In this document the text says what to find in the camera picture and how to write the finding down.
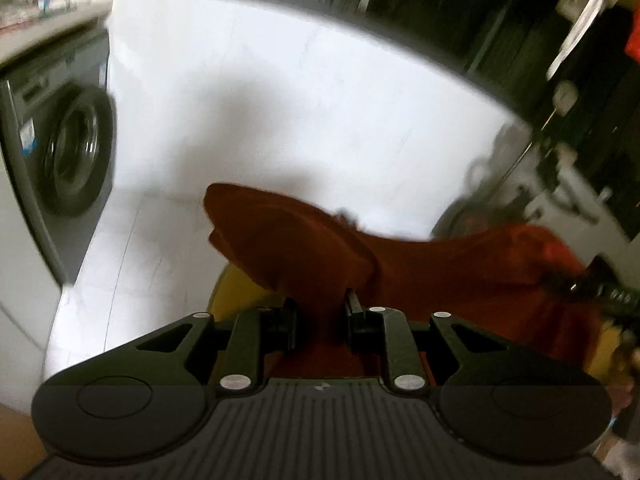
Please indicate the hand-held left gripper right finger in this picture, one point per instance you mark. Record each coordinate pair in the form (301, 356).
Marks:
(355, 325)

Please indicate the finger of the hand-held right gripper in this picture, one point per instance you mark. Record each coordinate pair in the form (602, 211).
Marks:
(607, 295)

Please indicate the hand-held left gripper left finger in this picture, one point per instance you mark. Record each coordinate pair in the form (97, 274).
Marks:
(250, 345)

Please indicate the red garment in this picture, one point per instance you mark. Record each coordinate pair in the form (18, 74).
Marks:
(425, 270)

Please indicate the yellow round object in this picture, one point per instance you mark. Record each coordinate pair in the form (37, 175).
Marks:
(235, 290)

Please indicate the grey drying rack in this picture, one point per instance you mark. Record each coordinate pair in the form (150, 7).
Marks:
(550, 185)

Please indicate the grey washing machine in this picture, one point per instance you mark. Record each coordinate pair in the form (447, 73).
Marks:
(70, 150)

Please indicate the white hanging towel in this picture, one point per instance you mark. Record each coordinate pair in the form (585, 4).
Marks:
(590, 5)

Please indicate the dark sliding glass door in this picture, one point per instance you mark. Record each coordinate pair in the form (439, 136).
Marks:
(450, 5)

